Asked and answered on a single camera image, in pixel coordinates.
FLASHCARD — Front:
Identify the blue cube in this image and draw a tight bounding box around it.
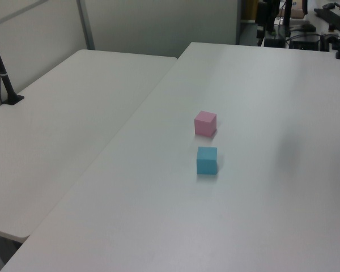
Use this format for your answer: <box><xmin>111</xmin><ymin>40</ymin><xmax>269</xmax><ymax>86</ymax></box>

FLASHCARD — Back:
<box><xmin>195</xmin><ymin>146</ymin><xmax>218</xmax><ymax>175</ymax></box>

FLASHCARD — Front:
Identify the pink cube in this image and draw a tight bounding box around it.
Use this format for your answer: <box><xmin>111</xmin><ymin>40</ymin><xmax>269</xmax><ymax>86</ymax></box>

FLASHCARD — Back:
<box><xmin>194</xmin><ymin>110</ymin><xmax>218</xmax><ymax>136</ymax></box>

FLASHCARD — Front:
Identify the white side table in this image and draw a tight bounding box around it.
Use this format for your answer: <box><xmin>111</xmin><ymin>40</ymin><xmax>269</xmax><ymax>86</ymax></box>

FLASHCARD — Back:
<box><xmin>0</xmin><ymin>49</ymin><xmax>179</xmax><ymax>244</ymax></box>

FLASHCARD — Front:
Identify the black electronics box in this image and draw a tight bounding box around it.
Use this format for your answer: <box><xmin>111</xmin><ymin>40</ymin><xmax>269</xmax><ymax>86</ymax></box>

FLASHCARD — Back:
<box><xmin>290</xmin><ymin>33</ymin><xmax>321</xmax><ymax>52</ymax></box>

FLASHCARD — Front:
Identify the black computer mouse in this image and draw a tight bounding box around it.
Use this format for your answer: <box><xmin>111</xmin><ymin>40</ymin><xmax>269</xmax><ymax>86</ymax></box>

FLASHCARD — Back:
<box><xmin>298</xmin><ymin>23</ymin><xmax>317</xmax><ymax>33</ymax></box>

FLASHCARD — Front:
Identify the brown cardboard box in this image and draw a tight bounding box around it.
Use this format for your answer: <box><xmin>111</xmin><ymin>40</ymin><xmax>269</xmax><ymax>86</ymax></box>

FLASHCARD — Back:
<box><xmin>279</xmin><ymin>0</ymin><xmax>306</xmax><ymax>20</ymax></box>

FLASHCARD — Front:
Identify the black keyboard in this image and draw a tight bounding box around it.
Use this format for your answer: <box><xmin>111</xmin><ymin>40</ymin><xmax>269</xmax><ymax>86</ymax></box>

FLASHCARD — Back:
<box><xmin>313</xmin><ymin>7</ymin><xmax>340</xmax><ymax>32</ymax></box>

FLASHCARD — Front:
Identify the grey partition post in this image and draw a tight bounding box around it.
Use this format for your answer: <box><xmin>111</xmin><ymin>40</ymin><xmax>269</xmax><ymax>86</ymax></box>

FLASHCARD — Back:
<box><xmin>75</xmin><ymin>0</ymin><xmax>96</xmax><ymax>51</ymax></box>

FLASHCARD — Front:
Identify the black camera stand pole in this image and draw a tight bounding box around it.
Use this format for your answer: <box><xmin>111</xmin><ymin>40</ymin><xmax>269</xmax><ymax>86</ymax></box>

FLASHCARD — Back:
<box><xmin>0</xmin><ymin>22</ymin><xmax>25</xmax><ymax>107</ymax></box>

